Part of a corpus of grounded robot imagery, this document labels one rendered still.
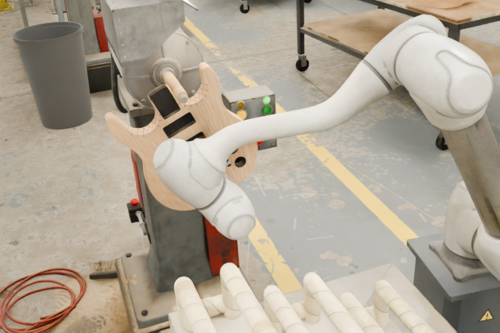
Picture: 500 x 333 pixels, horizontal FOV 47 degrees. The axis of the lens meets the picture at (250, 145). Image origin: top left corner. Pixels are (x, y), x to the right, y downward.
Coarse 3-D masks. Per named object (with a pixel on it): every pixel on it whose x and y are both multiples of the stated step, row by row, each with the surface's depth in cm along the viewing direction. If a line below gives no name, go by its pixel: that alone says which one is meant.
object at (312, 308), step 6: (306, 288) 108; (306, 294) 108; (306, 300) 109; (312, 300) 108; (306, 306) 110; (312, 306) 109; (318, 306) 110; (312, 312) 110; (318, 312) 110; (306, 318) 111; (312, 318) 110; (318, 318) 111
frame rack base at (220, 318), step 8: (176, 312) 105; (176, 320) 103; (216, 320) 102; (224, 320) 102; (232, 320) 102; (240, 320) 102; (176, 328) 101; (216, 328) 101; (224, 328) 101; (232, 328) 101; (240, 328) 100; (248, 328) 100
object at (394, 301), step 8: (384, 280) 117; (376, 288) 116; (384, 288) 115; (392, 288) 114; (384, 296) 114; (392, 296) 112; (400, 296) 113; (392, 304) 112; (400, 304) 110; (408, 304) 111; (400, 312) 109; (408, 312) 108; (416, 312) 109; (408, 320) 107; (416, 320) 106; (408, 328) 107; (416, 328) 105; (424, 328) 105
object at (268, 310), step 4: (264, 300) 105; (264, 304) 106; (268, 304) 105; (264, 308) 107; (268, 308) 105; (268, 312) 106; (272, 312) 106; (268, 316) 106; (272, 316) 106; (272, 320) 106; (276, 320) 107; (272, 324) 107; (276, 324) 107; (280, 324) 108; (276, 328) 107; (280, 328) 108; (280, 332) 108
